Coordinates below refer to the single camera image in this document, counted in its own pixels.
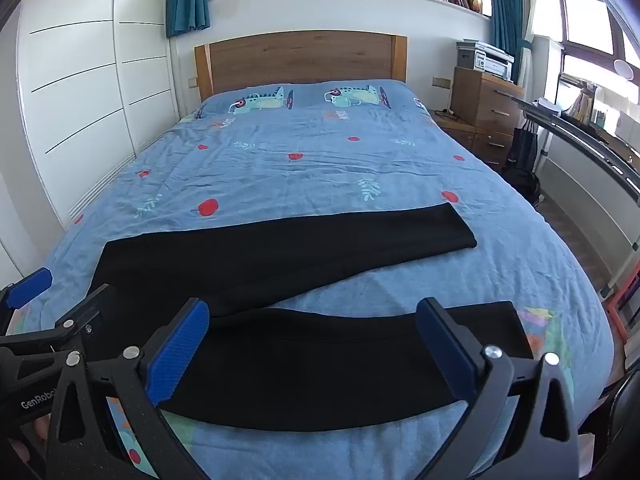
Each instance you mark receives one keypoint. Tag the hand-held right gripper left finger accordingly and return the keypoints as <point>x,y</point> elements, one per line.
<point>175,350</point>

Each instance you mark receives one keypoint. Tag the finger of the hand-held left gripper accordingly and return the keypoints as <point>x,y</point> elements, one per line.
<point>97,317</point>
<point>30,287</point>

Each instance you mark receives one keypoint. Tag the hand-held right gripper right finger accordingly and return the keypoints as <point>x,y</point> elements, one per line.
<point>445,355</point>

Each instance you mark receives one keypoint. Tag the black pants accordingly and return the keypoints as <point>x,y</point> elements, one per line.
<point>300,360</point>

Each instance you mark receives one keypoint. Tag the person's left hand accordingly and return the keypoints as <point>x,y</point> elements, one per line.
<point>37,429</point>

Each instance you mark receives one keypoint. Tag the black chair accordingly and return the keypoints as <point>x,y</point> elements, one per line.
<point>617,430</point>

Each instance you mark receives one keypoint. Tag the blue printed duvet cover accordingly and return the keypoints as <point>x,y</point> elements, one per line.
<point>300,185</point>

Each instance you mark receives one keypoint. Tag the white wardrobe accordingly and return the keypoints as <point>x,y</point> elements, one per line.
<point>75,85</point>

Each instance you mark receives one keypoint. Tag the black bag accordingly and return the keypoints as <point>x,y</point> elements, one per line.
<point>522,160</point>

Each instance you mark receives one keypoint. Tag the wooden nightstand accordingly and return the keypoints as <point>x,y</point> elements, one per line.
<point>457,127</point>

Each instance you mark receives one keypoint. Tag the wooden dresser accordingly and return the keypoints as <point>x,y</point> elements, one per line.
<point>487,105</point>

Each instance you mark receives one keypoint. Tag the dark desk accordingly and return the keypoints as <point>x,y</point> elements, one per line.
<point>590,145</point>

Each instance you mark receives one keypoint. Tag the blue dinosaur print pillow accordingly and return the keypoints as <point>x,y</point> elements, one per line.
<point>260,100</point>
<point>360,95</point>

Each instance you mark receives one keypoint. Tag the white printer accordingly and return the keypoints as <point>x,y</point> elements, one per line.
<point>487,59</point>

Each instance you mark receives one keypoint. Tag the wooden headboard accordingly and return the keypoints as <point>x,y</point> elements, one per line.
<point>300,60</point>

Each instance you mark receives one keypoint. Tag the round white lamp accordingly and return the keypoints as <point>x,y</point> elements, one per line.
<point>625,67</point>

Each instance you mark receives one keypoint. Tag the window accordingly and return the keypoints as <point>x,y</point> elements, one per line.
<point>585,25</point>

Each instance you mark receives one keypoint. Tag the red metal frame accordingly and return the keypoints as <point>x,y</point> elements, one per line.
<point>625,305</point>

